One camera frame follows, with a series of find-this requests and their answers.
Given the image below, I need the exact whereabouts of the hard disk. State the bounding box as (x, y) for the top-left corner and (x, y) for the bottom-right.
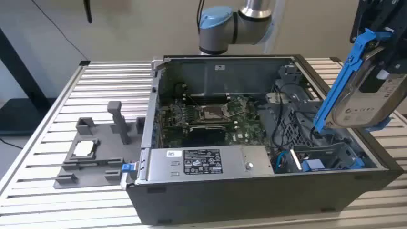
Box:
(313, 28), (407, 133)

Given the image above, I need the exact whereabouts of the black disk wire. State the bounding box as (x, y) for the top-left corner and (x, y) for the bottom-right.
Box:
(310, 125), (324, 141)

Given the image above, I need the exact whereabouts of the grey metal disk bay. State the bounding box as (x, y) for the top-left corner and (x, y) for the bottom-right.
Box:
(257, 65), (378, 174)

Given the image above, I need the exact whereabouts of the installed disk blue carrier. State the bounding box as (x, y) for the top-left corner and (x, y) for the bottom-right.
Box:
(301, 156), (368, 172)

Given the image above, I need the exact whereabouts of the metal socket cover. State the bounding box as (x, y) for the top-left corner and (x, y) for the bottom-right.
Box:
(226, 98), (249, 115)

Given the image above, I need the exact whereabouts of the green motherboard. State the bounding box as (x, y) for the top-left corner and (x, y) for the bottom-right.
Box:
(158, 94), (272, 148)

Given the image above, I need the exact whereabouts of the CPU socket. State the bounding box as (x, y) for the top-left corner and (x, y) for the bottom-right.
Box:
(197, 104), (228, 121)

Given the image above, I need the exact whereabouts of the black fan shroud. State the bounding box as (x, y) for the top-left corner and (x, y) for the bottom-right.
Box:
(189, 125), (229, 146)

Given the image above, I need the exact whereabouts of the silver power supply unit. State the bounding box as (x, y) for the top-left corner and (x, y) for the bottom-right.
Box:
(147, 145), (277, 182)

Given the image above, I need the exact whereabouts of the black open PC case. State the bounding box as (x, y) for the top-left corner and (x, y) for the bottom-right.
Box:
(125, 54), (405, 226)

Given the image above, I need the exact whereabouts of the grey parts rack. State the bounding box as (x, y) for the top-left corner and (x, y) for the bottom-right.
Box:
(54, 101), (149, 190)

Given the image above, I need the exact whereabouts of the silver CPU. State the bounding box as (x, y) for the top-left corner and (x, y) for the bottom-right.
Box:
(74, 140), (97, 157)

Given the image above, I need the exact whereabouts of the black monitor stand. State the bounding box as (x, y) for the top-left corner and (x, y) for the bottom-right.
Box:
(0, 28), (55, 137)

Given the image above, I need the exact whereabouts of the long black wire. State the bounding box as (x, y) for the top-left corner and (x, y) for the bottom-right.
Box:
(272, 83), (289, 147)

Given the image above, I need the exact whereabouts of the black cable behind arm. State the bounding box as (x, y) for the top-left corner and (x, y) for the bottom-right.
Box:
(197, 0), (207, 26)

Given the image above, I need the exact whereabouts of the blue wire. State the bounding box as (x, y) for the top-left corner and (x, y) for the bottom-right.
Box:
(276, 149), (290, 169)

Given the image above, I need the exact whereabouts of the black hanging strap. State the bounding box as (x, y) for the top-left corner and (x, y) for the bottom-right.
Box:
(83, 0), (94, 24)

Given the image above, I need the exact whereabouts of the thin black wall cable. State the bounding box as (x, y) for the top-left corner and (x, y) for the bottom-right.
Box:
(31, 0), (91, 62)

